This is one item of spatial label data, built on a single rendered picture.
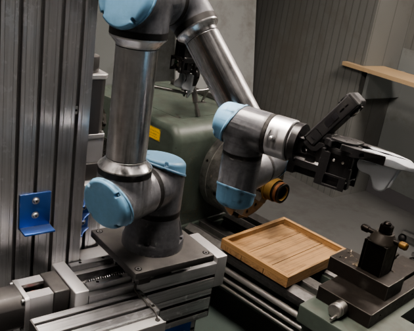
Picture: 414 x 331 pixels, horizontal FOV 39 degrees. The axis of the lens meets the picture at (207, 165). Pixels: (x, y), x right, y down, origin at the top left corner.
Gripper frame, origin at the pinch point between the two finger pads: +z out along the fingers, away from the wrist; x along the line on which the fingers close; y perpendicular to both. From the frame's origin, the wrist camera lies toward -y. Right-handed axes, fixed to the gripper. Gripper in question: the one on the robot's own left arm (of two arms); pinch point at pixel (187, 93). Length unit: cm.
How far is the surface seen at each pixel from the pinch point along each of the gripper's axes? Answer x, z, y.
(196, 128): 10.5, 9.9, 3.3
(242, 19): -200, 6, -254
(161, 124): 2.9, 9.7, 13.7
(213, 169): 21.5, 22.0, 3.4
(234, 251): 40, 46, 6
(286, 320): 65, 60, 4
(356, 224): -39, 135, -243
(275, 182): 39.7, 22.2, -10.0
